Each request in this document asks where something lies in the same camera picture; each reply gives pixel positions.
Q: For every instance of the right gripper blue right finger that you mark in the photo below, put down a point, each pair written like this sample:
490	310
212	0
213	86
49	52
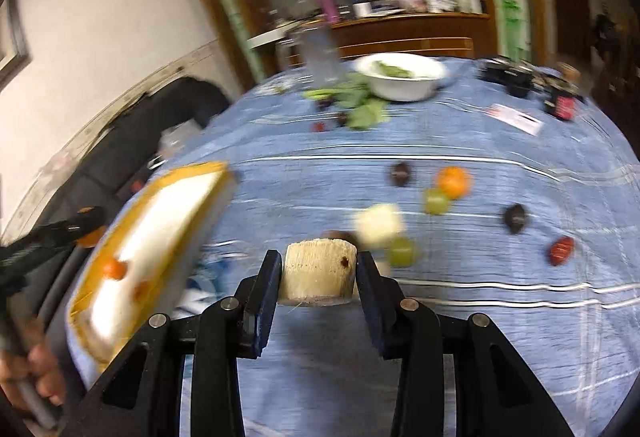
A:
380	297

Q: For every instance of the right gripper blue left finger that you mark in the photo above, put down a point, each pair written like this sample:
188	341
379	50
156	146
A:
258	296

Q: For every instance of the green grape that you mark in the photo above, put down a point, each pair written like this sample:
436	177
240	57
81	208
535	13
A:
435	201
402	252

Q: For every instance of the large sugarcane chunk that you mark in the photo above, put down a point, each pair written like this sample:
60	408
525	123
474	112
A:
318	273

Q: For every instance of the yellow rimmed foam tray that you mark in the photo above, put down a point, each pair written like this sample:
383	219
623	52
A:
159	236

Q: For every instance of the mandarin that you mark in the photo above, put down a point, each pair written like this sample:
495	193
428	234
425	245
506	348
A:
454	181

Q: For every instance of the dark wrinkled passion fruit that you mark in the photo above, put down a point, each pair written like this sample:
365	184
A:
515	218

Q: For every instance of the red jujube date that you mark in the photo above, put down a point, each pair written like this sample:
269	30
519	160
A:
560	250

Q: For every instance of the orange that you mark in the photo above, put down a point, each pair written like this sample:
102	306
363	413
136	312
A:
114	269

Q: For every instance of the small brown orange fruit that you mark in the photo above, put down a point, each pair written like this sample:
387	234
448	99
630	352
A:
141	290

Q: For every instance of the person's left hand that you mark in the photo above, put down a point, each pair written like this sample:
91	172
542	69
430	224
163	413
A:
40	365

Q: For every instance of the dark purple plum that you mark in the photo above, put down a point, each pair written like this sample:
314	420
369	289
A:
401	174

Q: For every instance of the black leather sofa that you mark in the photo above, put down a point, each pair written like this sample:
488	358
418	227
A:
117	167

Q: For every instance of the blue plaid tablecloth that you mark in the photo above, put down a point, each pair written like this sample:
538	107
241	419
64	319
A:
473	200

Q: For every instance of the clear plastic bag on sofa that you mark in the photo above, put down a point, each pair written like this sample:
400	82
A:
174	138

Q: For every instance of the dark grape leaves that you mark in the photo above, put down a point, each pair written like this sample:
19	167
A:
342	119
325	103

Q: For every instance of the green vegetable leaves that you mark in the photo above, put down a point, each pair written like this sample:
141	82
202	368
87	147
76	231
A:
355	97

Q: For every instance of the white bowl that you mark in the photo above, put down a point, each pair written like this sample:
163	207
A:
401	77

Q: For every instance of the white instruction leaflet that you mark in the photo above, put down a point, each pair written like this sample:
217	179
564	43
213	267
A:
514	118

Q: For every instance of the clear plastic pitcher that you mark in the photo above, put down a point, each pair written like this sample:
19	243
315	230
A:
315	48

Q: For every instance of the black charger device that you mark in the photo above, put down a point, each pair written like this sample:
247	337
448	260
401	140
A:
516	77

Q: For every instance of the black red cylindrical device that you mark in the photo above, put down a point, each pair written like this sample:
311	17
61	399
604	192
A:
562	103

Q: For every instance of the wooden cabinet counter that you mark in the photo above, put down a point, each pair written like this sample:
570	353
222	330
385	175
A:
459	35

